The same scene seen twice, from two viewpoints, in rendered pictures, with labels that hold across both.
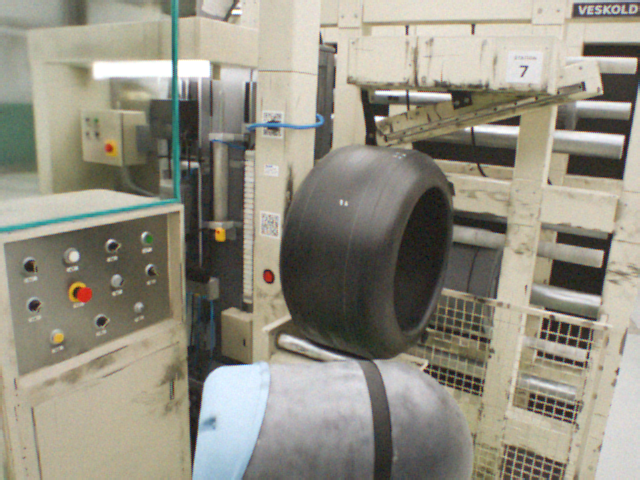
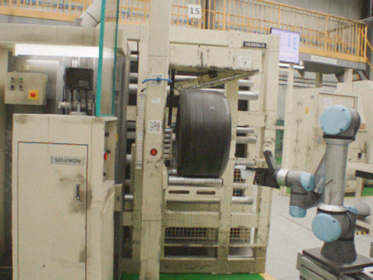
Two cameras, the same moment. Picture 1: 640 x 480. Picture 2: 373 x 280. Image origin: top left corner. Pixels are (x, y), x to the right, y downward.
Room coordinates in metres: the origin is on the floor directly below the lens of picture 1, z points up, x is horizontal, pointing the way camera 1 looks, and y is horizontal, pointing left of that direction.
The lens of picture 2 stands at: (-0.39, 1.31, 1.28)
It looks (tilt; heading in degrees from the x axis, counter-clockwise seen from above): 3 degrees down; 325
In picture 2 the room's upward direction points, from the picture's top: 3 degrees clockwise
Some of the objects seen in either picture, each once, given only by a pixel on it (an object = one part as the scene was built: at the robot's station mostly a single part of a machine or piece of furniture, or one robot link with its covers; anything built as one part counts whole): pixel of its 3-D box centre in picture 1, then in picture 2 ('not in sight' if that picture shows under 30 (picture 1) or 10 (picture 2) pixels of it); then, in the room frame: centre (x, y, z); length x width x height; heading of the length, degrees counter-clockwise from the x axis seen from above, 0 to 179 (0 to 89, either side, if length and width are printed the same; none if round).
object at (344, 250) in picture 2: not in sight; (339, 244); (0.40, -0.10, 0.77); 0.15 x 0.15 x 0.10
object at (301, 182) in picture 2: not in sight; (300, 181); (0.52, 0.06, 1.04); 0.11 x 0.08 x 0.09; 11
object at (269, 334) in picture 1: (303, 323); (164, 175); (1.55, 0.09, 0.90); 0.40 x 0.03 x 0.10; 150
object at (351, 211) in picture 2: not in sight; (341, 218); (0.39, -0.09, 0.88); 0.13 x 0.12 x 0.14; 101
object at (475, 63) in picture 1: (453, 66); (209, 60); (1.66, -0.32, 1.71); 0.61 x 0.25 x 0.15; 60
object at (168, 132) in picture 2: not in sight; (158, 147); (1.90, -0.06, 1.05); 0.20 x 0.15 x 0.30; 60
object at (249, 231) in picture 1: (254, 228); (141, 130); (1.59, 0.25, 1.19); 0.05 x 0.04 x 0.48; 150
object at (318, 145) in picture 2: not in sight; (338, 161); (3.21, -4.77, 0.62); 0.91 x 0.58 x 1.25; 75
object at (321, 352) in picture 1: (330, 355); (194, 180); (1.34, 0.00, 0.90); 0.35 x 0.05 x 0.05; 60
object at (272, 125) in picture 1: (286, 123); (157, 80); (1.57, 0.17, 1.51); 0.19 x 0.19 x 0.06; 60
